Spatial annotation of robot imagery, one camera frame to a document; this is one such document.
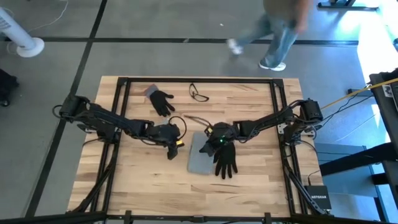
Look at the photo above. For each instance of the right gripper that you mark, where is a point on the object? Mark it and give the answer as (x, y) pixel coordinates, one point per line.
(225, 141)

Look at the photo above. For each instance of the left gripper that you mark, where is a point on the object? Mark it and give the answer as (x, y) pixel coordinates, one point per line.
(174, 142)

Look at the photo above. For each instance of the grey plastic tool case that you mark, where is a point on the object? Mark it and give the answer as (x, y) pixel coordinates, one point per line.
(199, 158)

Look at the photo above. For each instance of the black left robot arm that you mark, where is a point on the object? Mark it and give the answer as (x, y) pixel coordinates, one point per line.
(102, 118)

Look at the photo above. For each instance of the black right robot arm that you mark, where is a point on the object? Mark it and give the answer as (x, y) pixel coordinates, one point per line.
(267, 121)

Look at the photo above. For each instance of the black work glove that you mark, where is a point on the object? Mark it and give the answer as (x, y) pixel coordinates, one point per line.
(225, 161)
(160, 101)

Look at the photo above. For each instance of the black-framed safety glasses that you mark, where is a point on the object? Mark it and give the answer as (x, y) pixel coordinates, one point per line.
(200, 98)

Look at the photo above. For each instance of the person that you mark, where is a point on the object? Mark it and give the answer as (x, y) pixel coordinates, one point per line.
(280, 37)

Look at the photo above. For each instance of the black bag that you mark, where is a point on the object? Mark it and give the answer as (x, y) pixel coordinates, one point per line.
(6, 87)

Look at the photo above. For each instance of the white tower fan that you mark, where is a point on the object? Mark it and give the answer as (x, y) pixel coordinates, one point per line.
(18, 34)

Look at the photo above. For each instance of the black stand base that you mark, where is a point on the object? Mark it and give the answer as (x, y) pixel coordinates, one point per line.
(342, 5)

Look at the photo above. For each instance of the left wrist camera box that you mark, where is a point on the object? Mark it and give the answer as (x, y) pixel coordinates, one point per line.
(168, 131)

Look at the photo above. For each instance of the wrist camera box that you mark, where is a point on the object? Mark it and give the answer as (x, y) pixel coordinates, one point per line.
(168, 131)
(222, 129)

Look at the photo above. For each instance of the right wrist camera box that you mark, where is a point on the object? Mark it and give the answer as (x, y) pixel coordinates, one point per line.
(222, 129)

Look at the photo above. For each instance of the black metal table frame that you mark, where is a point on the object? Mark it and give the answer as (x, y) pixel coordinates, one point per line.
(199, 80)

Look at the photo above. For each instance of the black Netgear network switch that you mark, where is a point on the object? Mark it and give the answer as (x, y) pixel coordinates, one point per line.
(318, 197)

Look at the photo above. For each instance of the black workbench frame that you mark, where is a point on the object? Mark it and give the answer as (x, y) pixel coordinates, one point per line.
(385, 109)

